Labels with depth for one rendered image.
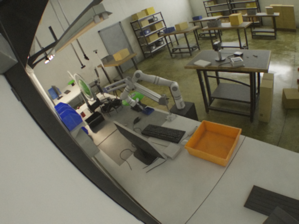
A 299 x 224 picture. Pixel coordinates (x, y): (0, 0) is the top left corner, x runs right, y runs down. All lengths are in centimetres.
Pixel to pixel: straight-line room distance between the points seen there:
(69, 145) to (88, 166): 8
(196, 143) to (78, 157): 112
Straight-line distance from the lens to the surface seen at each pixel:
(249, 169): 123
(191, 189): 118
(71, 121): 185
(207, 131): 148
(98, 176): 48
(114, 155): 167
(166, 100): 161
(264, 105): 270
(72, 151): 41
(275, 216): 67
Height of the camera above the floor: 196
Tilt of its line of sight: 32 degrees down
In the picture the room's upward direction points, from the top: 25 degrees counter-clockwise
